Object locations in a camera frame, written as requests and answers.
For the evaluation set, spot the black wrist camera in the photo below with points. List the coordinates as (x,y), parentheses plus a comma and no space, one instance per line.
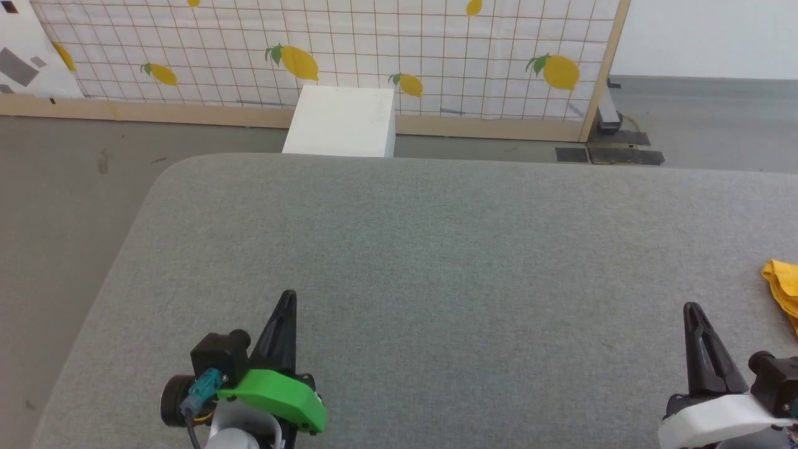
(776,380)
(218,355)

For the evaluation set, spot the black floor base plate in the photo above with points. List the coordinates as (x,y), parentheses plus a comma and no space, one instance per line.
(623,153)

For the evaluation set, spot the grey fabric covered table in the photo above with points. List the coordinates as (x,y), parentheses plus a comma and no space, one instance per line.
(436,280)

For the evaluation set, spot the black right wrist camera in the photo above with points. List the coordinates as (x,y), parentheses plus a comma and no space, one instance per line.
(776,380)

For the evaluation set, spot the grey metal partition foot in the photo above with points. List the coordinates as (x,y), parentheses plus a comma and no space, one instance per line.
(608,115)

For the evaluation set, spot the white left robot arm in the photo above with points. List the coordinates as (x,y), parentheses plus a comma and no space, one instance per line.
(240,430)

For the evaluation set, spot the yellow garment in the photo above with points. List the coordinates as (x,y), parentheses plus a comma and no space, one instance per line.
(785,287)

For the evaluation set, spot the white rectangular box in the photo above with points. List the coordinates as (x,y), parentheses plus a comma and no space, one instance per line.
(343,121)

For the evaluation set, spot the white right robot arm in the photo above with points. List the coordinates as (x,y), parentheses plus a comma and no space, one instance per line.
(760,439)

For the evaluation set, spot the small black floor patch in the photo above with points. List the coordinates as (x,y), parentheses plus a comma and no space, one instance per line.
(572,154)

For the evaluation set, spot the lemon print partition panel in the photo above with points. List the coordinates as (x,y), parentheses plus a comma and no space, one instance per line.
(405,50)

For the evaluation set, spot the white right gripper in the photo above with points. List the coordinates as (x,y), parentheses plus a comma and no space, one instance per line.
(717,418)

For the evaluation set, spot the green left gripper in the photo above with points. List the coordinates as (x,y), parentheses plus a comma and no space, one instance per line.
(280,399)

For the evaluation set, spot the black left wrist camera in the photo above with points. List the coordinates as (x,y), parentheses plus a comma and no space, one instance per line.
(218,355)

